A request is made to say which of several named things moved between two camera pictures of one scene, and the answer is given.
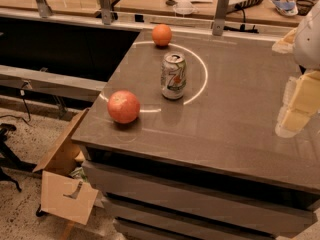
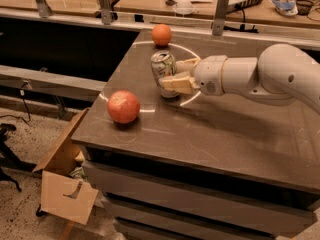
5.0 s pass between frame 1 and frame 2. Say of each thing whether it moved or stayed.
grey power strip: stayed
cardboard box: stayed
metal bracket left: stayed
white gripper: moved
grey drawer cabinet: stayed
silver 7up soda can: moved
